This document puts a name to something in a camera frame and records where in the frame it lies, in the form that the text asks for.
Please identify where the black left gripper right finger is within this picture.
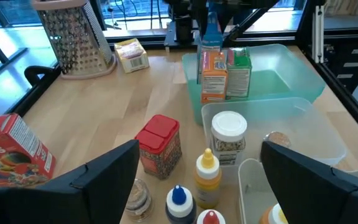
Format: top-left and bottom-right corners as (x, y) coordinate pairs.
(260, 141), (358, 224)

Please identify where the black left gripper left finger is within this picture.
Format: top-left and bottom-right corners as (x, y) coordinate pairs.
(0, 139), (140, 224)

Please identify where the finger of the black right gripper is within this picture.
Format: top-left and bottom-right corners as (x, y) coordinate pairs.
(219, 0), (229, 32)
(194, 0), (209, 35)

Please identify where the blue Rice Krispies cereal box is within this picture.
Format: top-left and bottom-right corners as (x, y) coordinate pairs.
(196, 11), (224, 83)

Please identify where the orange bottle with yellow cap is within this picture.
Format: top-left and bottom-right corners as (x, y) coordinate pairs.
(258, 203), (288, 224)

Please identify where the orange cereal box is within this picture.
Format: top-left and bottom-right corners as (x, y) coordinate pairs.
(200, 51), (229, 105)

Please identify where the green Kellogg's cereal box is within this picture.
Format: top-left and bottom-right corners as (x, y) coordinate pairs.
(225, 47), (253, 100)

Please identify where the red Froot Loops cereal box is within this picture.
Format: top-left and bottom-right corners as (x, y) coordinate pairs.
(0, 113), (57, 189)

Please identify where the yellow Corn Pops cereal box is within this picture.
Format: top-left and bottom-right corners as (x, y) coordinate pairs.
(114, 37), (150, 74)

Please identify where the white-lidded glass spice jar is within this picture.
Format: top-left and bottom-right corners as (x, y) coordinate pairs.
(210, 110), (248, 167)

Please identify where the red-lidded spice tin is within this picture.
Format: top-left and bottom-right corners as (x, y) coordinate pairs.
(134, 114), (183, 180)

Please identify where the teal plastic bin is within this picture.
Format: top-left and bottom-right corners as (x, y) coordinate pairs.
(181, 43), (327, 125)

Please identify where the clear plastic bin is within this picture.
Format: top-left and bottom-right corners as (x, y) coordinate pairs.
(201, 96), (347, 175)

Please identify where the red-capped dye bottle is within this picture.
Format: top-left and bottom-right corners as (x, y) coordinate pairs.
(196, 210), (226, 224)

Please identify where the yellow-capped dye bottle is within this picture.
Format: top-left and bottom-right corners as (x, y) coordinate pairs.
(194, 147), (223, 209)

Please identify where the blue-capped dye bottle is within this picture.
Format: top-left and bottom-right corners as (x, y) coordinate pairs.
(165, 184), (197, 224)

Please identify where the black drawer cabinet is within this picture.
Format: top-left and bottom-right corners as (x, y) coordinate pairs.
(324, 40), (358, 94)

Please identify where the white plastic bin with handles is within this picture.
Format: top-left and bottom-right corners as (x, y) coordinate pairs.
(237, 158), (358, 224)

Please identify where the black aluminium table frame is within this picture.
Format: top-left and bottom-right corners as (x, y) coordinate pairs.
(4, 0), (358, 147)

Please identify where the silver aluminium rig post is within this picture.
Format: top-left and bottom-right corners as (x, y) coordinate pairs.
(311, 6), (326, 65)

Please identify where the metal box grater pink handle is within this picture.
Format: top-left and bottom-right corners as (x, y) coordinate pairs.
(31, 0), (117, 80)

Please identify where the black frame handle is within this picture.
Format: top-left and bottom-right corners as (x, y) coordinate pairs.
(24, 65), (58, 88)

